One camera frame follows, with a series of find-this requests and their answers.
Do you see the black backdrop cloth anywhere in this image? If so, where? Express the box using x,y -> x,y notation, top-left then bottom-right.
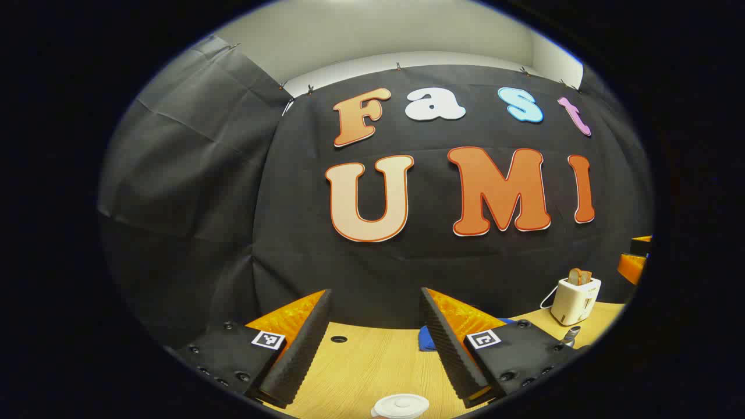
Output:
98,34 -> 654,350

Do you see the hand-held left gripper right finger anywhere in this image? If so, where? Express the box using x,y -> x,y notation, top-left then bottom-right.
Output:
419,287 -> 583,408

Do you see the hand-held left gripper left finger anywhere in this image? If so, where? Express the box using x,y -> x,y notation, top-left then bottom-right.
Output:
175,289 -> 334,409

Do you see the white toaster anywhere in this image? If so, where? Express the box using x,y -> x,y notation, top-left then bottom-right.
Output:
550,278 -> 602,326

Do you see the blue towel cloth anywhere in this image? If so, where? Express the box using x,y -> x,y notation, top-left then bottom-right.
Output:
418,318 -> 516,352

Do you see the white teacup lid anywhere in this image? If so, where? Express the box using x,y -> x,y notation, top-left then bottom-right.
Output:
371,393 -> 430,419

